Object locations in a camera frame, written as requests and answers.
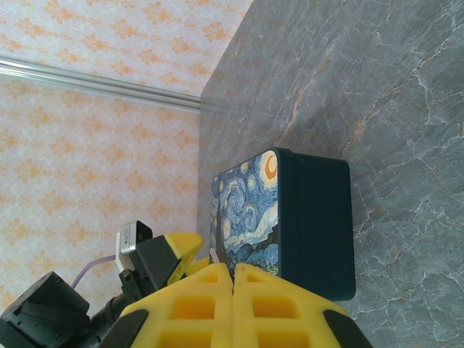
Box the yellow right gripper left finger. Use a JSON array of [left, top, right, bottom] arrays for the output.
[[104, 262, 233, 348]]

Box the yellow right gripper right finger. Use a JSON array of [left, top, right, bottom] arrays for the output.
[[232, 262, 374, 348]]

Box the blue starry night print box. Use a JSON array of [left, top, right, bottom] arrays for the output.
[[209, 146, 357, 302]]

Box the silver white wrist camera box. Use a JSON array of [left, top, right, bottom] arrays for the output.
[[115, 220, 153, 271]]

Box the purple cable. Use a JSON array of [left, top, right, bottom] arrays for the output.
[[71, 254, 119, 289]]

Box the aluminium profile rail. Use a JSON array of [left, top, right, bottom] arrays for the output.
[[0, 54, 202, 110]]

